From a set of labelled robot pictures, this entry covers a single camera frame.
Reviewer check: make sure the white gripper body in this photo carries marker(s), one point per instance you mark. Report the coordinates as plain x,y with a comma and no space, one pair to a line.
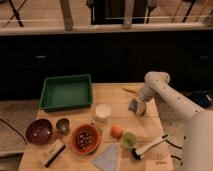
145,93

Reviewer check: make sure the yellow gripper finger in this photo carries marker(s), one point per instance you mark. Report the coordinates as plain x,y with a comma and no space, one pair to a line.
141,108

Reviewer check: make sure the blue sponge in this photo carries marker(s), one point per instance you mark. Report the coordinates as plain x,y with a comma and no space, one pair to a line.
133,105

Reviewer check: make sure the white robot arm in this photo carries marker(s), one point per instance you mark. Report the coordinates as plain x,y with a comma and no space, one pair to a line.
197,152

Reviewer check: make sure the green plastic tray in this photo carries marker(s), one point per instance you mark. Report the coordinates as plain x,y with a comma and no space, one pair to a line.
66,93

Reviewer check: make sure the yellow banana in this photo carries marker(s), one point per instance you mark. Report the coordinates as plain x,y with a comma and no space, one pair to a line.
130,90

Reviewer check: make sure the orange fruit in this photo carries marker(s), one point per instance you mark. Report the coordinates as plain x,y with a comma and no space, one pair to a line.
117,131

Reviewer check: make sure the green small cup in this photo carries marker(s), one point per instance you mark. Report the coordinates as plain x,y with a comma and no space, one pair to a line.
128,140

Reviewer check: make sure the blue grey cloth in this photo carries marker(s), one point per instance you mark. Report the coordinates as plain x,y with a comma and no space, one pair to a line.
107,160

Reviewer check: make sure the orange bowl with berries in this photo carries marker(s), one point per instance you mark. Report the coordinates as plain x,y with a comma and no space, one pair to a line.
85,139

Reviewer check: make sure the small metal cup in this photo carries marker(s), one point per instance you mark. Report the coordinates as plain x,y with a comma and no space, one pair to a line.
62,126

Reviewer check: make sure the purple bowl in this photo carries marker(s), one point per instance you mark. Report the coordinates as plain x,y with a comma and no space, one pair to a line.
39,132

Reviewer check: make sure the wooden block eraser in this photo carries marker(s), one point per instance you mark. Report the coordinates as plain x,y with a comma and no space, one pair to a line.
48,156

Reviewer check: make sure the white handled black brush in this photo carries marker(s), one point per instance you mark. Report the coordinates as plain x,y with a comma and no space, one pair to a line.
138,153

